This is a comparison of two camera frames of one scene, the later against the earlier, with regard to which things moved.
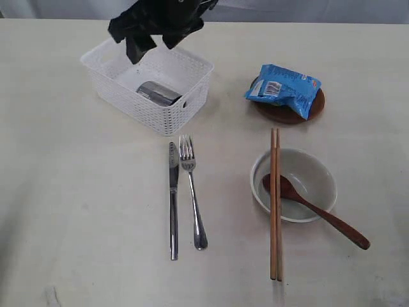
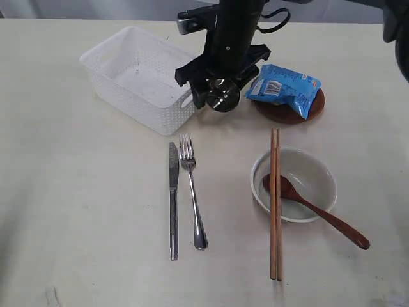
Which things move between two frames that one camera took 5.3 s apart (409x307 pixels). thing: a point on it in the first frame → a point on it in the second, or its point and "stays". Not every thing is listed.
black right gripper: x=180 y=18 → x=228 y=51
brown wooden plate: x=285 y=114 stays
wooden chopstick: x=273 y=259 stays
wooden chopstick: x=279 y=238 stays
